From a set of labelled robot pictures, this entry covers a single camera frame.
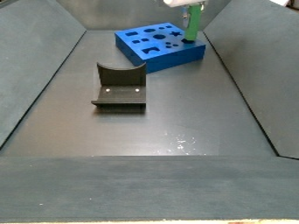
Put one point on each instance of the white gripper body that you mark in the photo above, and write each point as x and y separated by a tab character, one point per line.
177	3

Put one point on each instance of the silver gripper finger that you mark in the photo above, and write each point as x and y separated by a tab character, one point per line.
185	16
202	6

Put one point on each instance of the green hexagonal prism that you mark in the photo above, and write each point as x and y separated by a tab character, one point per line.
193	17

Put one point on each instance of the blue shape sorting board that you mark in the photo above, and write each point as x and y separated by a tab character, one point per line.
157	45

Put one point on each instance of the black curved holder bracket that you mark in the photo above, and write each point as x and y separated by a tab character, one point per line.
122	86

